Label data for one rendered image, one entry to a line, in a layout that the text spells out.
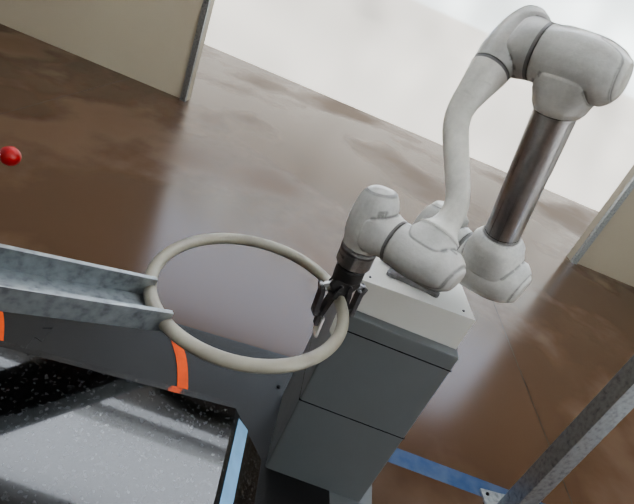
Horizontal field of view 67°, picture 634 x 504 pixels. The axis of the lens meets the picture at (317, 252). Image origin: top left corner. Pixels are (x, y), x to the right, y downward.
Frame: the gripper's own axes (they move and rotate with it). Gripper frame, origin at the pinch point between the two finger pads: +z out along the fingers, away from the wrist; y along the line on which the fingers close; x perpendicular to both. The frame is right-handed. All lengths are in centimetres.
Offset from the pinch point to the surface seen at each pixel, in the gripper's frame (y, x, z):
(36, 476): 62, 39, -4
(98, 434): 54, 32, -3
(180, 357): 21, -68, 85
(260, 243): 17.0, -20.8, -10.3
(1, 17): 184, -551, 77
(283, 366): 20.8, 23.9, -10.5
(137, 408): 48, 27, -2
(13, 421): 66, 30, -4
